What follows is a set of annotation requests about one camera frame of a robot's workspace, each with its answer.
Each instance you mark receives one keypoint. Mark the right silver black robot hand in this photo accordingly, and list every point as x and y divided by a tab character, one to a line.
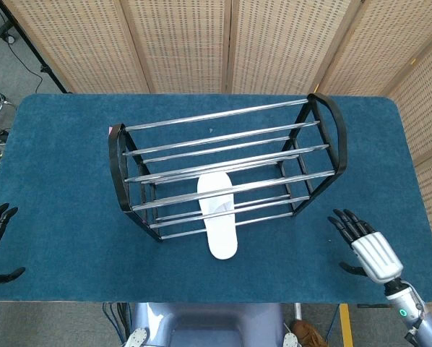
376	256

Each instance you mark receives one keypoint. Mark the white disposable slipper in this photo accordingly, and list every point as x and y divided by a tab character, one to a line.
221	242

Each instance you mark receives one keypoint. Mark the brown leather shoe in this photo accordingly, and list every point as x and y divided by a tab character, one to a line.
308	334

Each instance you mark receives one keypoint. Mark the black shoe rack chrome bars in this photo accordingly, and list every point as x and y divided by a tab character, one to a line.
234	188

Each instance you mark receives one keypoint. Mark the blue carpet table mat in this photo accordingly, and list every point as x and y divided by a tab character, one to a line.
75	217

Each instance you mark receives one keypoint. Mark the black stand bar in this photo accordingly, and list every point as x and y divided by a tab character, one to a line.
32	50

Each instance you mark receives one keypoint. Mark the blue-grey robot torso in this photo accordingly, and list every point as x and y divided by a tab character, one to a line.
208	325

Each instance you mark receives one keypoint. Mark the wicker folding screen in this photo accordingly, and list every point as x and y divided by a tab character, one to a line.
180	43

